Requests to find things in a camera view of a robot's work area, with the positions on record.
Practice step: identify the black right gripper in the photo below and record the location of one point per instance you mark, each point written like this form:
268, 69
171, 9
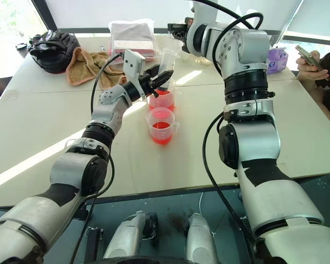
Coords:
178, 33

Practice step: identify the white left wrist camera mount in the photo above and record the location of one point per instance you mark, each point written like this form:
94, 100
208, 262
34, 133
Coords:
132, 64

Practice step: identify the purple tissue pack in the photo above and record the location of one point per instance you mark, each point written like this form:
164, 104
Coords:
276, 59

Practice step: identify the dark rounded robot torso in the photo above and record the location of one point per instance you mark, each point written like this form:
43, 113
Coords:
143, 259

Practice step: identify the person's bare hand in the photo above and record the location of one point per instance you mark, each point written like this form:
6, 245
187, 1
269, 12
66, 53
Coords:
309, 72

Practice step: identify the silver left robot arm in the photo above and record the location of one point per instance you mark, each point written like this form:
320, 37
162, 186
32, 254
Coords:
71, 170

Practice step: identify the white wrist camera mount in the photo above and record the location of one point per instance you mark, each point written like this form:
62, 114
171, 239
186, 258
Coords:
206, 12
132, 64

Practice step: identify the silver smartphone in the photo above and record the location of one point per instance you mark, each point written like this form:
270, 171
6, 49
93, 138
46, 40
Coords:
308, 57

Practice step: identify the tan towel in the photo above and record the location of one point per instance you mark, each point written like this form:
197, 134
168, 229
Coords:
85, 64

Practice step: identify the silver robot leg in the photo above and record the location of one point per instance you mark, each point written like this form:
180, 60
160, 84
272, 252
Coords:
200, 239
126, 236

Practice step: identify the large clear measuring cup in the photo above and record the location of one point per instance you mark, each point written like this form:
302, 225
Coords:
165, 101

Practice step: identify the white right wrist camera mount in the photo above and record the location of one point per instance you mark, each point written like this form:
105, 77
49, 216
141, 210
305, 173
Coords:
206, 12

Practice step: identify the black backpack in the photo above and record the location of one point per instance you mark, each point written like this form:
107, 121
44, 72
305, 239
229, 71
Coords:
53, 50

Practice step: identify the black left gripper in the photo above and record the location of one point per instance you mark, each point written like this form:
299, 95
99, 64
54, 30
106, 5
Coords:
146, 82

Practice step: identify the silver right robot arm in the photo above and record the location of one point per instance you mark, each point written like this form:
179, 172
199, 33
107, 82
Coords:
258, 148

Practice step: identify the silver right robot leg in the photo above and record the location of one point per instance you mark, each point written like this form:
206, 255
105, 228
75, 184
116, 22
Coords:
200, 239

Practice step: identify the silver left robot leg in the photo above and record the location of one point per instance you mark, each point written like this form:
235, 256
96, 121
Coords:
126, 236

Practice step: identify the small clear measuring cup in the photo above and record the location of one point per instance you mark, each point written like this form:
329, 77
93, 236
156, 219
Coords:
161, 129

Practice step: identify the clear bag with pink cloth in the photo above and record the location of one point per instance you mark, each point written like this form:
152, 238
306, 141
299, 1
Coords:
133, 35

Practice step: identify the black metal bracket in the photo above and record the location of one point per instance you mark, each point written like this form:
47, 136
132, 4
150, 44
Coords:
94, 242

